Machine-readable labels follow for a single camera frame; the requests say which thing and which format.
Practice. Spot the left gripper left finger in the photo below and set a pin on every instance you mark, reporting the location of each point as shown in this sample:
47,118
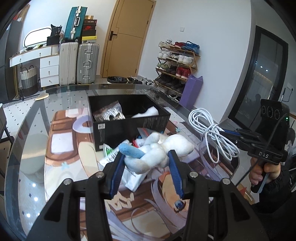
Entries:
113,173

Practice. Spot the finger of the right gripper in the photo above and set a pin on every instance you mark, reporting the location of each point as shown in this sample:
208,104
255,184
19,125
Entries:
233,141
231,132

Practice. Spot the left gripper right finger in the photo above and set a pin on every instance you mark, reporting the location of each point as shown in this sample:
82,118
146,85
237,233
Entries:
180,173

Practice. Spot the white blue plush toy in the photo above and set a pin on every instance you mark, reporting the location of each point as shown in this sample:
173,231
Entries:
154,154

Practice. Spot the person's right hand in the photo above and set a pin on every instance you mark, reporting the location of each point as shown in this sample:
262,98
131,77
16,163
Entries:
256,174

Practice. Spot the white plastic bag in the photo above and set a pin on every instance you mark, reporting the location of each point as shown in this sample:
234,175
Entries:
129,179

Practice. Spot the anime print table mat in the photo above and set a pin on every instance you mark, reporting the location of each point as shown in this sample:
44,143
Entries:
146,193

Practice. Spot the black cardboard box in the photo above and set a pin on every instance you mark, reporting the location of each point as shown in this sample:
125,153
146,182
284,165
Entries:
114,132

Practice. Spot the silver foil bag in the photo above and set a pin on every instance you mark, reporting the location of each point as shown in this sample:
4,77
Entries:
110,112

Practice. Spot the purple paper bag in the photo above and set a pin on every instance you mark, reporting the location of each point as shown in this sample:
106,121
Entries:
191,91

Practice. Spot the white foam piece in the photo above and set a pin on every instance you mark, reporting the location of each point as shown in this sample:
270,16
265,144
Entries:
152,111

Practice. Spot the wooden shoe rack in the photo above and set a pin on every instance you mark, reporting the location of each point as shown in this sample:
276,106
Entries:
176,62

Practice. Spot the silver suitcase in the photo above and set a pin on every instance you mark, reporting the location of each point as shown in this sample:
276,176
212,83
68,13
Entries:
87,63

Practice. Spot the woven laundry basket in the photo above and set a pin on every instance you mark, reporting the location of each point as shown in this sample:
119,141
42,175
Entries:
29,80

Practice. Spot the white suitcase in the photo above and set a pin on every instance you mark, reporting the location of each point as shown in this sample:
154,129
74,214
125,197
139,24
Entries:
67,63

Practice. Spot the white drawer desk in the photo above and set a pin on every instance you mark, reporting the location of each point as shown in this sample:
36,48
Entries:
48,58

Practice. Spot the stacked shoe boxes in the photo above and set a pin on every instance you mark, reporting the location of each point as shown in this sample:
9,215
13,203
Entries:
89,29

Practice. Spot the brown wooden door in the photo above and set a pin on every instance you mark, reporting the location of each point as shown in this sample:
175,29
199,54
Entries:
125,38

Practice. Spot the black bag on desk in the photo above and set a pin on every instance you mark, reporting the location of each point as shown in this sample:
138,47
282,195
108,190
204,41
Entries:
54,38

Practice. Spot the oval desk mirror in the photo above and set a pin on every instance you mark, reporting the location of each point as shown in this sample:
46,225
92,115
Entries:
36,37

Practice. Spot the teal suitcase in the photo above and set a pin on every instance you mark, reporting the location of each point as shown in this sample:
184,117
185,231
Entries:
74,26

